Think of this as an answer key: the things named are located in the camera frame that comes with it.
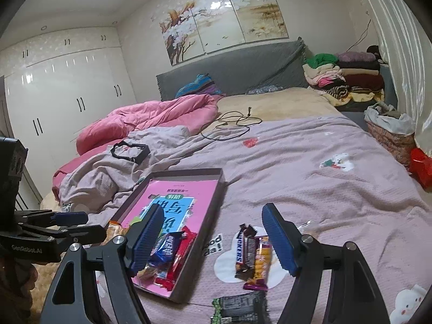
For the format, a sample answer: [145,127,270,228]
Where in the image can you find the white glossy wardrobe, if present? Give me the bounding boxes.
[1,27,136,196]

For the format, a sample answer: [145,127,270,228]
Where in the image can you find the red plastic bag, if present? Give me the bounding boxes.
[409,148,432,190]

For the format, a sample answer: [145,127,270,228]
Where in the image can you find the grey shallow box tray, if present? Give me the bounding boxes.
[112,168,224,303]

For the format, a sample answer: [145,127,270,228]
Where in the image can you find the basket with grey cloth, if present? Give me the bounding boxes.
[364,101,416,168]

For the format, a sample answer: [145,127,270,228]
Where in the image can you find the clear red candy packet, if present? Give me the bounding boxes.
[297,220,320,239]

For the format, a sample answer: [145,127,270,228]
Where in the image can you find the clear brown pastry packet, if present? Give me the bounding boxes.
[137,265,158,282]

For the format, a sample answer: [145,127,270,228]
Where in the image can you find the beige fleece blanket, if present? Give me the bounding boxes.
[202,87,342,135]

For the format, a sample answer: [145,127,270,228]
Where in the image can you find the black cable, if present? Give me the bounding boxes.
[200,106,264,141]

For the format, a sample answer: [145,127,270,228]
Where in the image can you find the pink blue Chinese book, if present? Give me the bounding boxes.
[113,178,220,303]

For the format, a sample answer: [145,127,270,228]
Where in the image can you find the purple rice roll snack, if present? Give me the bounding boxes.
[243,235,272,291]

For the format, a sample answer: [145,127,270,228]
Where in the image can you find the blue striped garment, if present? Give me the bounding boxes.
[175,74,222,98]

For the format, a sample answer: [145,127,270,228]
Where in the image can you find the orange rice cracker packet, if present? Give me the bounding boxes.
[101,220,130,245]

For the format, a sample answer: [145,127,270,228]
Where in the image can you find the grey headboard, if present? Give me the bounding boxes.
[156,39,308,101]

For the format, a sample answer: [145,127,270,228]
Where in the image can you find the black plastic frame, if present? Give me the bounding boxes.
[110,140,150,165]

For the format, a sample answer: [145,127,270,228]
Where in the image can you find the flower wall painting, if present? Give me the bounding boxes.
[159,0,288,66]

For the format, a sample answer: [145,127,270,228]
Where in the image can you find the mauve bed cover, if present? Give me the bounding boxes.
[59,116,431,323]

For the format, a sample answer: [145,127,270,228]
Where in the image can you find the Snickers chocolate bar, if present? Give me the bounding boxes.
[235,224,257,280]

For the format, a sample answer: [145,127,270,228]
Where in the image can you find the red snack bar wrapper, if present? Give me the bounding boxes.
[154,226,197,291]

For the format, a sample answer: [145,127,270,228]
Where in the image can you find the pile of folded clothes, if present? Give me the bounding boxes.
[302,45,386,112]

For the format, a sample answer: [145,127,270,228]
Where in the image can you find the black green snack packet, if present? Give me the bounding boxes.
[211,290,271,324]

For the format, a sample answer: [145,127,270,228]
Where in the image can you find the pink quilt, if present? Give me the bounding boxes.
[52,94,222,200]

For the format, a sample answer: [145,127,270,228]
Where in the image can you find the blue white snack packet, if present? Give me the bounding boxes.
[148,231,183,267]

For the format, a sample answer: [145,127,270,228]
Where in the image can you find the white curtain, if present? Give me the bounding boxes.
[368,0,432,156]

